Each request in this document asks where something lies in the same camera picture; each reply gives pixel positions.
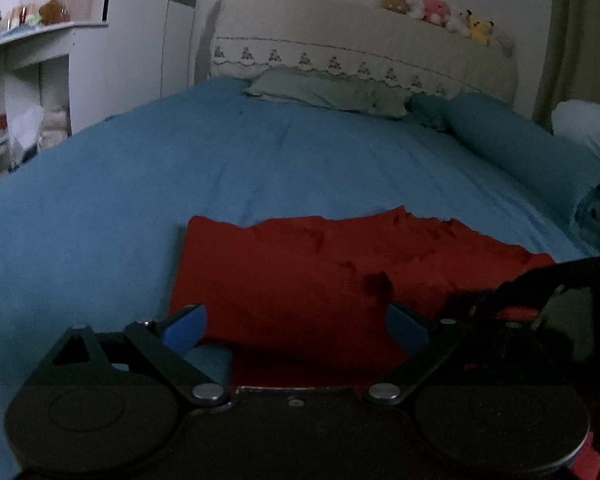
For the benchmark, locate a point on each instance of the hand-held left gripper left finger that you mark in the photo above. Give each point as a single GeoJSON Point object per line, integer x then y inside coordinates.
{"type": "Point", "coordinates": [186, 329]}

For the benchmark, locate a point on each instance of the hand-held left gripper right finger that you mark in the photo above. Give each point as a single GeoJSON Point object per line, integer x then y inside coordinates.
{"type": "Point", "coordinates": [404, 331]}

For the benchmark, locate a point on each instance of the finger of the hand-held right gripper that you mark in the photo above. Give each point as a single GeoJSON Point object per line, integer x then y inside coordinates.
{"type": "Point", "coordinates": [525, 282]}

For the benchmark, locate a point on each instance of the red garment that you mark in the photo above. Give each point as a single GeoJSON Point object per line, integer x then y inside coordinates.
{"type": "Point", "coordinates": [300, 280]}

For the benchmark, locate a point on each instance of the teal bolster pillow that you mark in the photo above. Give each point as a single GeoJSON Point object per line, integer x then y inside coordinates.
{"type": "Point", "coordinates": [520, 155]}

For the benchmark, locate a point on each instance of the light blue pillow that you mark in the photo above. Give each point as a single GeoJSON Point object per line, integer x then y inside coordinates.
{"type": "Point", "coordinates": [590, 127]}

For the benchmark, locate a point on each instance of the beige curtain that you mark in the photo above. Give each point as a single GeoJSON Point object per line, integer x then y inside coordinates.
{"type": "Point", "coordinates": [582, 35]}

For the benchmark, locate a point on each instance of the green pillow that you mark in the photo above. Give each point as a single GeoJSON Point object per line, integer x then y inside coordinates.
{"type": "Point", "coordinates": [325, 89]}

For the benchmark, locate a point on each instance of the row of plush toys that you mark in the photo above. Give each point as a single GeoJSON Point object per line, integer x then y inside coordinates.
{"type": "Point", "coordinates": [442, 12]}

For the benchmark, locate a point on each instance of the white padded headboard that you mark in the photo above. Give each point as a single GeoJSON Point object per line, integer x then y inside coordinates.
{"type": "Point", "coordinates": [360, 40]}

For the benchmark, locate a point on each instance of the white shelf unit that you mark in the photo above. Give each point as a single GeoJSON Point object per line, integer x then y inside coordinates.
{"type": "Point", "coordinates": [25, 80]}

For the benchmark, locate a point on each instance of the white wardrobe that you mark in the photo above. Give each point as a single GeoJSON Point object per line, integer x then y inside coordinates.
{"type": "Point", "coordinates": [145, 35]}

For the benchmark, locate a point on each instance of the pink pen holder box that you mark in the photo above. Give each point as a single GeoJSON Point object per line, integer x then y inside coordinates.
{"type": "Point", "coordinates": [81, 4]}

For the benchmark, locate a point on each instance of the brown teddy bear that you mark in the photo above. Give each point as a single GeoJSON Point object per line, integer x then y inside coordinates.
{"type": "Point", "coordinates": [54, 11]}

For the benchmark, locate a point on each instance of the row of small shelf bottles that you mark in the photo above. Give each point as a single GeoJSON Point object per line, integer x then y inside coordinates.
{"type": "Point", "coordinates": [7, 19]}

